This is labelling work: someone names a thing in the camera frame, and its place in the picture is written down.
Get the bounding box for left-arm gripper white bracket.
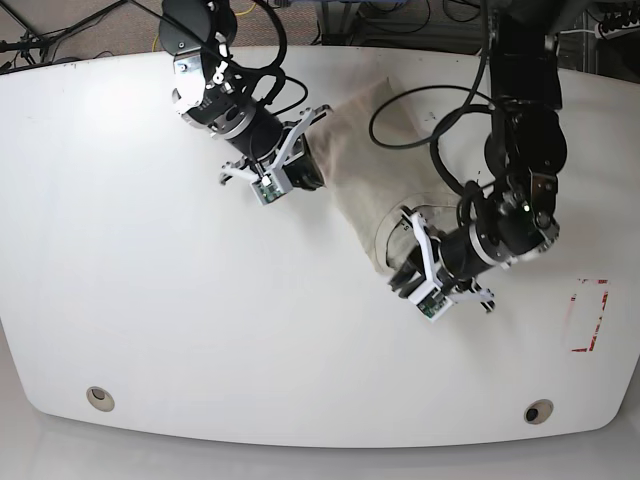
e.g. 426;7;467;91
387;204;498;315

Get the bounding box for right-arm gripper white bracket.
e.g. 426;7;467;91
217;104;331;191

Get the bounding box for beige T-shirt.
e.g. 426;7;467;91
307;79;459;276

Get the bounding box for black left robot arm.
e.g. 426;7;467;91
389;1;567;321

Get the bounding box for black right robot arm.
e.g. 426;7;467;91
159;1;330;204

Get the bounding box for red tape rectangle marker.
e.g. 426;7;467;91
566;279;610;353

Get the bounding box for white power strip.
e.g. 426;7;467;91
595;9;639;40

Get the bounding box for black tripod legs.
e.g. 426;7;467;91
1;0;157;73

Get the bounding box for right-arm wrist camera box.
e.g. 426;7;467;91
251;174;293;205

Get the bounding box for left-arm wrist camera box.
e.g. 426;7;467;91
408;283;454;323

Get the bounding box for right table cable grommet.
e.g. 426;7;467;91
524;399;554;425

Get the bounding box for table cable grommet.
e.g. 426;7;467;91
86;386;115;413
524;399;554;425

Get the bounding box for left table cable grommet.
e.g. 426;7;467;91
86;386;115;413

